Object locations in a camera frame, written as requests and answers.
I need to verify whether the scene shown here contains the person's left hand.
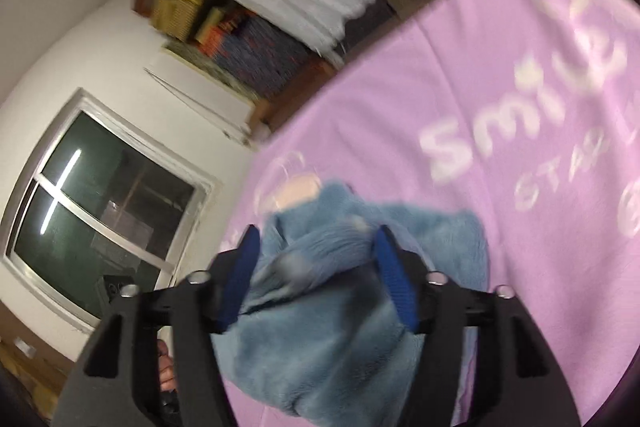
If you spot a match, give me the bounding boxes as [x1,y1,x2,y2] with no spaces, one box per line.
[156,341,177,392]

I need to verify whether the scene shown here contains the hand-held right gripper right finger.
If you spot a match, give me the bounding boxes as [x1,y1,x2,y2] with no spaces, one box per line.
[372,225,583,427]

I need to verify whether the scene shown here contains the orange patterned box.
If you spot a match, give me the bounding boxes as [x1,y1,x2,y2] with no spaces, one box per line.
[197,14,246,58]

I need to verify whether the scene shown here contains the stack of yellow boxes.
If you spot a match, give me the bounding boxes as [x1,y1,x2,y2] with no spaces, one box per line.
[150,0,226,42]

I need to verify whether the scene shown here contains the stack of patterned dark boxes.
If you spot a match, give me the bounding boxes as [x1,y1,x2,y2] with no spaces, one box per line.
[215,14,321,100]

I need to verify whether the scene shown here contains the blue fleece jacket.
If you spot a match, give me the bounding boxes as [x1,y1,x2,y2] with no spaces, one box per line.
[210,179,491,427]

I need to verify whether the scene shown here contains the brown wooden cabinet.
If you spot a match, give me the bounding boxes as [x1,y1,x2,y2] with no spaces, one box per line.
[250,57,341,132]

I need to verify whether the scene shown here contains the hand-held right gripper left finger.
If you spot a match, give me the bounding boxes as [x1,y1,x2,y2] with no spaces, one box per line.
[52,225,261,427]

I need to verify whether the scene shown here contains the pink printed blanket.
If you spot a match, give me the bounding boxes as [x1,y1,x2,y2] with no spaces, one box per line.
[217,0,640,427]

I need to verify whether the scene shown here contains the white framed window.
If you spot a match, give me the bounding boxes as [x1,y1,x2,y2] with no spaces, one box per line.
[0,88,221,333]

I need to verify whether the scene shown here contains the white flat boards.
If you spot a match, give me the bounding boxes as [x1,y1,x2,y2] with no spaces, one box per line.
[144,52,256,150]

